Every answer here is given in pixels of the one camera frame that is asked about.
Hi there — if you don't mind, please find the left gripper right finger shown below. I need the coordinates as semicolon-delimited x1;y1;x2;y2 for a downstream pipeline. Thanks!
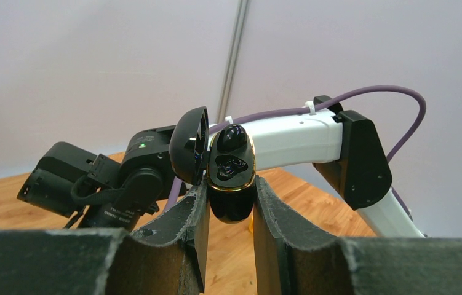
253;177;462;294

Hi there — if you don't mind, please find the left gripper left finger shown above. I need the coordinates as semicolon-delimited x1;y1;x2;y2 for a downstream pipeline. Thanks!
0;183;210;294

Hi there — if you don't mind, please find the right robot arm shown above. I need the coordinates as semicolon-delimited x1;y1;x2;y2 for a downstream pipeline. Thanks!
17;96;421;237

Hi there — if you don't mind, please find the black earbud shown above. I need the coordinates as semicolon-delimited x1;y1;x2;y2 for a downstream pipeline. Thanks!
216;124;248;152

